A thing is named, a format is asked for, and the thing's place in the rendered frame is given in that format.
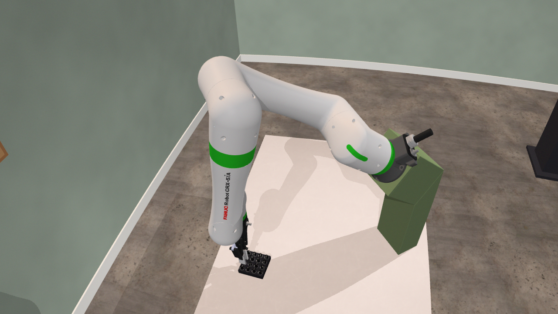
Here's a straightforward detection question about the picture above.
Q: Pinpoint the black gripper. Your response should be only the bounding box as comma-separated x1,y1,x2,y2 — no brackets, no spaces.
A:
229,228,248,264

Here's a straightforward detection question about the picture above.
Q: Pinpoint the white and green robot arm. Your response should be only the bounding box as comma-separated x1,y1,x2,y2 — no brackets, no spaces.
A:
198,56,433,246

